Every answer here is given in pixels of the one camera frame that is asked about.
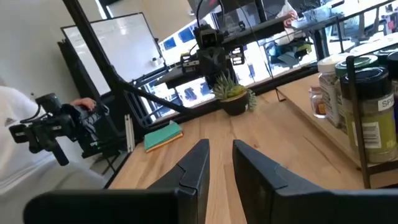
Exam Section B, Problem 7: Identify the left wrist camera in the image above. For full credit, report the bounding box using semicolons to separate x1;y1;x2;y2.
193;24;224;50

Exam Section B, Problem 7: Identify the white office desk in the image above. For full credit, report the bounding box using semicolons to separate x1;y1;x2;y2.
292;6;398;35

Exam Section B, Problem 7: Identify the green sponge cloth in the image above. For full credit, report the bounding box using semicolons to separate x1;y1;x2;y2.
143;120;184;153

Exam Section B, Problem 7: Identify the small saffron jar cork lid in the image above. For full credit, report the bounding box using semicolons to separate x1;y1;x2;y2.
309;86;327;119

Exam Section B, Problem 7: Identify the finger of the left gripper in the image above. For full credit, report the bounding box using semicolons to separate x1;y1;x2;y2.
213;49;226;72
201;51;214;74

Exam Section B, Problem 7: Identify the spice jar black lid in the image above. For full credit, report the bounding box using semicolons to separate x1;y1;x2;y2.
340;67;398;164

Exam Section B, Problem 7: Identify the person's hand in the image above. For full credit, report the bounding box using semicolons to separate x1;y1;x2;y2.
70;97;97;112

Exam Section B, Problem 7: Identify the potted succulent plant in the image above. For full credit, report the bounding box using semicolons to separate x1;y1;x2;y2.
213;73;258;116

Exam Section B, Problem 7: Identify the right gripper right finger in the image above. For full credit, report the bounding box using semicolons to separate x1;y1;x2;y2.
232;139;398;224

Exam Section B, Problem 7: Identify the bagel seasoning jar white lid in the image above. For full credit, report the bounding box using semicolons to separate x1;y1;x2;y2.
317;53;349;128

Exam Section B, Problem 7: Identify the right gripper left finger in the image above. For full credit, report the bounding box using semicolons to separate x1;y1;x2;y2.
23;139;211;224

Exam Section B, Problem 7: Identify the white whiteboard black frame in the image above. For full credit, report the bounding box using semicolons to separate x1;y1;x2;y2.
60;12;165;96

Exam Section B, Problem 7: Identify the person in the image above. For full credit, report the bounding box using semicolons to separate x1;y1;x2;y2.
0;76;106;224

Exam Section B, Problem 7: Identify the wooden shelf black metal frame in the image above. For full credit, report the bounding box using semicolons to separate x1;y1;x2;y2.
275;55;398;189

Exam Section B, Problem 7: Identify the pile of bags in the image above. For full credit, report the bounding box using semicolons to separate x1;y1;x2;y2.
267;34;315;68

